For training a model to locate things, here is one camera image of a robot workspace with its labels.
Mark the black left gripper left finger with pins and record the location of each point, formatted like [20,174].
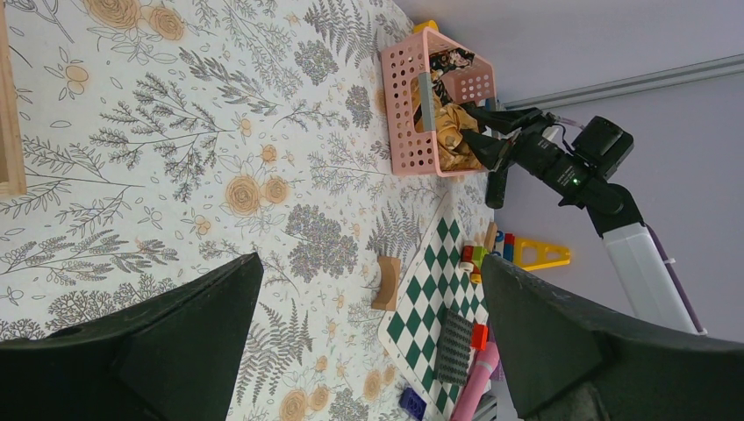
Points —
[175,356]

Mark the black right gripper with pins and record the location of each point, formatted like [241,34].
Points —
[579,172]

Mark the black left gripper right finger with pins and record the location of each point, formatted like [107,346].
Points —
[568,358]

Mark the yellow patterned tie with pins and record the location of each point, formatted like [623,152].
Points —
[451,121]

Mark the wooden compartment tray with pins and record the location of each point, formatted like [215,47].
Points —
[13,182]

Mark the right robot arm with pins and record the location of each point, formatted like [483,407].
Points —
[643,267]

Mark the purple glitter tube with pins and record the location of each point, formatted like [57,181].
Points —
[497,375]

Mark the pink marker pen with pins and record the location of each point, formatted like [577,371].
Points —
[485,364]

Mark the pink plastic basket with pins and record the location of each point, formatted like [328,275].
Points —
[408,74]

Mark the black floral tie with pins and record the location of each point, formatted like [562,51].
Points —
[444,62]

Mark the small wooden cylinder block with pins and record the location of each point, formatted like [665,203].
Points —
[490,236]

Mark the dark grey lego plate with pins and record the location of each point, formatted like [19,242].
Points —
[453,349]

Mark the yellow triangle toy block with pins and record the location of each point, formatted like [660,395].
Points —
[530,254]

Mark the colourful lego brick pile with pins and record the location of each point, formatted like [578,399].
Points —
[472,256]

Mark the green white chessboard mat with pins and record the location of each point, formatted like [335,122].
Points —
[431,285]

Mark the purple lego brick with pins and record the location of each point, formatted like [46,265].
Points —
[412,404]

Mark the curved wooden block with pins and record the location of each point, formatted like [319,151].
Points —
[390,269]

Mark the floral table cloth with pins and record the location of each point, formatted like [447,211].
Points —
[162,139]

